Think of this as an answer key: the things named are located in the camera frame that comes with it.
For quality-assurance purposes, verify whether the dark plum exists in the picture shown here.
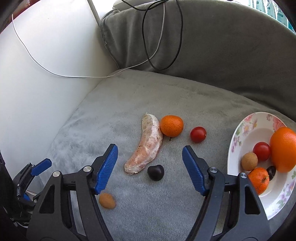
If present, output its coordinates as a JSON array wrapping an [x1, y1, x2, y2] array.
[[147, 165, 165, 181], [266, 166, 277, 181]]

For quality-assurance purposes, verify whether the large orange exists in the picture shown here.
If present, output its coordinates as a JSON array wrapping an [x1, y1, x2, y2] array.
[[269, 127, 296, 173]]

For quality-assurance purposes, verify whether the peeled pomelo segment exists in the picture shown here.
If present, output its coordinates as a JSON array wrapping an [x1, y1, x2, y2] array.
[[124, 113, 164, 175]]

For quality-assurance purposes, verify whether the light grey fleece blanket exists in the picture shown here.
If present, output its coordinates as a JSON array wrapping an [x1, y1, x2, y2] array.
[[44, 70, 296, 241]]

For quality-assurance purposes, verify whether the white cable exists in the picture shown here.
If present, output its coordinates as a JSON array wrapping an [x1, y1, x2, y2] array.
[[11, 2, 166, 78]]

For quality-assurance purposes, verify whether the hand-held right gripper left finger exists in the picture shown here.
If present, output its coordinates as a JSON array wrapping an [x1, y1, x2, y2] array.
[[26, 144, 119, 241]]

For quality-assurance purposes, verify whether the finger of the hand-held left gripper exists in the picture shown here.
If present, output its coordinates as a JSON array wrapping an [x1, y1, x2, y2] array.
[[20, 193, 42, 205], [14, 158, 52, 186]]

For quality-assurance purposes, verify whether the small mandarin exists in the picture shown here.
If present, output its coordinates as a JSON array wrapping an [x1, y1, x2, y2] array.
[[247, 167, 270, 195], [160, 115, 184, 137]]

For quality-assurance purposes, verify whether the floral refill pouch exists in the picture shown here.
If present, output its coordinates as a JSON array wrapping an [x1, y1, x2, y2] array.
[[246, 0, 266, 9], [266, 0, 278, 14], [276, 5, 289, 27]]

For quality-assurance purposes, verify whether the white cabinet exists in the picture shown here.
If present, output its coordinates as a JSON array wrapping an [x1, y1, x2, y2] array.
[[0, 0, 118, 186]]

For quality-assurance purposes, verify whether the brown longan with stem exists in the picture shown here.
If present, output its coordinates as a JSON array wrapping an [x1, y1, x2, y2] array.
[[241, 152, 258, 171]]

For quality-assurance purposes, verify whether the black cable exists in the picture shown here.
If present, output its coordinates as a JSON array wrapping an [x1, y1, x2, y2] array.
[[121, 0, 184, 70]]

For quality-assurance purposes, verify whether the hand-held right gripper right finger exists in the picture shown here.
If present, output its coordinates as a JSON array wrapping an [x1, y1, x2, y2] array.
[[182, 146, 270, 241]]

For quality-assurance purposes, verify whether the smooth brown longan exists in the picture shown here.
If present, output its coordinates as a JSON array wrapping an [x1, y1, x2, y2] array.
[[99, 193, 116, 209]]

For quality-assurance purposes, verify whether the small red cherry tomato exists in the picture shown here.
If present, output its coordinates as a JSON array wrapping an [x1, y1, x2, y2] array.
[[190, 126, 207, 143]]

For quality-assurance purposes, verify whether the large red cherry tomato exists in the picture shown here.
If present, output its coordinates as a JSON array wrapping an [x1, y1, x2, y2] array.
[[253, 142, 271, 162]]

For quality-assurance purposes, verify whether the grey plush backrest cushion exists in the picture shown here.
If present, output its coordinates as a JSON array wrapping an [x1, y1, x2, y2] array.
[[99, 0, 296, 116]]

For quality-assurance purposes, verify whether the white floral plate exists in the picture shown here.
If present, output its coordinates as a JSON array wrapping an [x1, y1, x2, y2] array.
[[227, 112, 296, 220]]

